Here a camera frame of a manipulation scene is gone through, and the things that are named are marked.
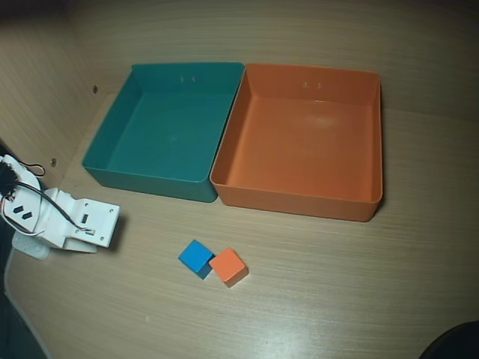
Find white wrist camera mount plate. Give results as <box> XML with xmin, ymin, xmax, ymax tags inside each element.
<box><xmin>64</xmin><ymin>197</ymin><xmax>121</xmax><ymax>249</ymax></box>

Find orange cube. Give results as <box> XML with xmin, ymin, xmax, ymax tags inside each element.
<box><xmin>208</xmin><ymin>247</ymin><xmax>249</xmax><ymax>289</ymax></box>

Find blue cube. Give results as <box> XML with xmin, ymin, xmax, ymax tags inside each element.
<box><xmin>177</xmin><ymin>239</ymin><xmax>216</xmax><ymax>280</ymax></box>

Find dark round object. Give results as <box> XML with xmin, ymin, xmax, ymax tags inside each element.
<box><xmin>421</xmin><ymin>320</ymin><xmax>479</xmax><ymax>359</ymax></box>

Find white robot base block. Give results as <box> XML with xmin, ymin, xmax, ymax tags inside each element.
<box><xmin>12</xmin><ymin>231</ymin><xmax>52</xmax><ymax>261</ymax></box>

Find thin black wire loop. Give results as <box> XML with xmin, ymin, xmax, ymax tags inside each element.
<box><xmin>17</xmin><ymin>160</ymin><xmax>46</xmax><ymax>177</ymax></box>

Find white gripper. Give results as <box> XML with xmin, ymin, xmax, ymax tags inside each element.
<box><xmin>2</xmin><ymin>185</ymin><xmax>100</xmax><ymax>255</ymax></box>

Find orange plastic box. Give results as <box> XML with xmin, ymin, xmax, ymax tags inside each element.
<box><xmin>209</xmin><ymin>62</ymin><xmax>385</xmax><ymax>224</ymax></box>

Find teal plastic box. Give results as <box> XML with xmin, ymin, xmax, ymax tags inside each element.
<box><xmin>81</xmin><ymin>61</ymin><xmax>246</xmax><ymax>204</ymax></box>

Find white red servo wires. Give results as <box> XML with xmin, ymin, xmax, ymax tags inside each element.
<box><xmin>1</xmin><ymin>200</ymin><xmax>43</xmax><ymax>237</ymax></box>

